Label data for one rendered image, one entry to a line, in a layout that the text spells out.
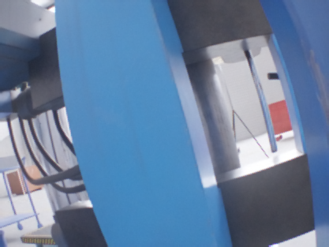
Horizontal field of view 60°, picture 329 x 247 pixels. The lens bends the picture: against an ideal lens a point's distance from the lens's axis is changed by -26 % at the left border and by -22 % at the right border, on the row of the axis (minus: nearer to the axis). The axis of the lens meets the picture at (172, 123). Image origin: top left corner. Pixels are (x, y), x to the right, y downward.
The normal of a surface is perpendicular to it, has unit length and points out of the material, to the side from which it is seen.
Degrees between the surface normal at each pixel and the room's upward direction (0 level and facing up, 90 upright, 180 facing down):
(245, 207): 90
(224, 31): 90
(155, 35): 90
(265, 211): 90
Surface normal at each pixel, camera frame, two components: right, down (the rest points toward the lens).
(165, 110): -0.20, 0.01
